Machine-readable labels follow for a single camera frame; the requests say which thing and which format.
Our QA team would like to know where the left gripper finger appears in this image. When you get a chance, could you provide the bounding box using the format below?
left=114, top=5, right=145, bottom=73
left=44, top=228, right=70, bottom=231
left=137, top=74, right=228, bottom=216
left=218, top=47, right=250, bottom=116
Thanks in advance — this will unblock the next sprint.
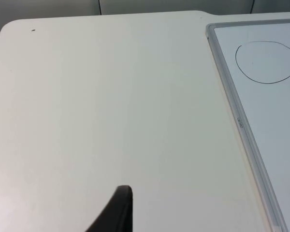
left=86, top=185, right=134, bottom=232

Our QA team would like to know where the grey-framed whiteboard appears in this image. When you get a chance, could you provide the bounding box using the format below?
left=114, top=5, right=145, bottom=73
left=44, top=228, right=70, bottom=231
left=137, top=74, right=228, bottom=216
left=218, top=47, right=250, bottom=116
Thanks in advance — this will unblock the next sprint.
left=205, top=18, right=290, bottom=232

